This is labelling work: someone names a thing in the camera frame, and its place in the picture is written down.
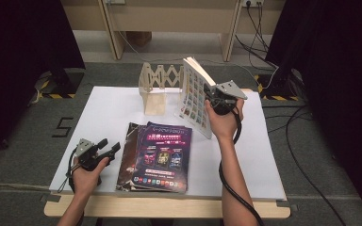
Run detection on stand base with striped tape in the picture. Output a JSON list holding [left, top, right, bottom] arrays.
[[254, 69, 304, 102], [39, 69, 85, 100]]

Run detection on white floor cable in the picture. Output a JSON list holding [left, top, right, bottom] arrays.
[[117, 31, 279, 92]]

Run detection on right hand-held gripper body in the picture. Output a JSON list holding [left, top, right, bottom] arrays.
[[206, 80, 249, 116]]

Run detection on wooden expandable book rack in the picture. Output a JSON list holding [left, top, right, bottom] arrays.
[[138, 61, 187, 116]]

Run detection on light wooden desk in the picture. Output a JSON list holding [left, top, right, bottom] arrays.
[[59, 0, 287, 63]]

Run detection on dark brown magazine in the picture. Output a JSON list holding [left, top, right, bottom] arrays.
[[115, 121, 140, 193]]

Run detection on white table sheet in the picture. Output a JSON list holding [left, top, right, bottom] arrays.
[[49, 86, 287, 202]]

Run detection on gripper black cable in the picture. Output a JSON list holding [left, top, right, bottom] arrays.
[[218, 106, 266, 226], [57, 148, 86, 226]]

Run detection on person's left hand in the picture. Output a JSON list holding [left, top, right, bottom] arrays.
[[71, 156, 110, 197]]

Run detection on long black floor cable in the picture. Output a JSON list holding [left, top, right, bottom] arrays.
[[285, 105, 348, 226]]

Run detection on brown cardboard box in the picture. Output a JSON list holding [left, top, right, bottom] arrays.
[[125, 31, 154, 48]]

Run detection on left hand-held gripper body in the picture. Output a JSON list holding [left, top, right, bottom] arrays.
[[74, 138, 111, 172]]

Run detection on person's right hand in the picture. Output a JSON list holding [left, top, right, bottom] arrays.
[[205, 98, 245, 143]]

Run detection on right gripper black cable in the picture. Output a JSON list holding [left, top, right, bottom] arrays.
[[218, 106, 266, 226]]

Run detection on black curtain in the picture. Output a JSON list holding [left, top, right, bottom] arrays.
[[265, 0, 362, 218], [0, 0, 86, 166]]

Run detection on white wall outlet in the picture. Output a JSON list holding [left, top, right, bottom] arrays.
[[241, 0, 265, 8]]

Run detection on black cables from wall outlet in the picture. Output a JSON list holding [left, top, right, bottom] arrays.
[[235, 2, 279, 71]]

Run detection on white picture-grid magazine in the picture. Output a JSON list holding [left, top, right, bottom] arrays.
[[173, 56, 218, 139]]

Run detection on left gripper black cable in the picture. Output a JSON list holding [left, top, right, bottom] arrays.
[[57, 148, 86, 226]]

